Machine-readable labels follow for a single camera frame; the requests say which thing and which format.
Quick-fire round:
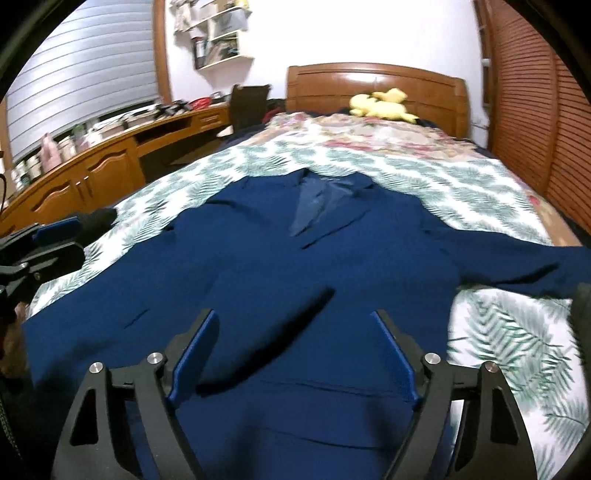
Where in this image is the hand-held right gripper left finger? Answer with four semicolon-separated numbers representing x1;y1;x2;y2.
51;308;220;480

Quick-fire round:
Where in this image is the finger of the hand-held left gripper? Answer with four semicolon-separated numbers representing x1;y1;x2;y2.
28;218;85;268
74;208;117;246

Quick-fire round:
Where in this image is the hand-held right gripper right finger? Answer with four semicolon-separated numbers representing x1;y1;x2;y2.
369;308;539;480

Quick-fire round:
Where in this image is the navy blue suit jacket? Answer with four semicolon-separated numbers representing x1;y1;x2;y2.
21;168;591;480

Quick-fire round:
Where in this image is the wooden desk with cabinets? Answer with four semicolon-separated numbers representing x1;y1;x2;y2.
0;102;232;236

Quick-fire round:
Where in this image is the pink bottle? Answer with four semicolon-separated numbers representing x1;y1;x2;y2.
41;134;62;168

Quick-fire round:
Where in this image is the leaf print bed sheet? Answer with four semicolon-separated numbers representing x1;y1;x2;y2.
28;138;583;480

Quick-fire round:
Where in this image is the grey window blind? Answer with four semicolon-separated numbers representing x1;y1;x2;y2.
4;0;160;162

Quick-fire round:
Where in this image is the black chair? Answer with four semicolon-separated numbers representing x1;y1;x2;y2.
229;84;271;134

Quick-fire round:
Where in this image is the dark grey cloth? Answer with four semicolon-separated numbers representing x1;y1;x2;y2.
570;281;591;337

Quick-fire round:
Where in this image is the floral blanket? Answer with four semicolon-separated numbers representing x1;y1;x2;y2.
265;113;578;245

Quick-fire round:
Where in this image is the yellow plush toy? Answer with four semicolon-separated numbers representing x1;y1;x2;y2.
349;88;416;123

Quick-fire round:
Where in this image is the wooden headboard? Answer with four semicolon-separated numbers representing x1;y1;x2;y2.
286;63;471;139

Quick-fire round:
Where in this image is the wooden louvered wardrobe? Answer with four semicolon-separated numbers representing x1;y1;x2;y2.
475;0;591;232

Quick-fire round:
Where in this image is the white wall shelf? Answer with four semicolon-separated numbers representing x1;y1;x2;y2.
171;0;256;71

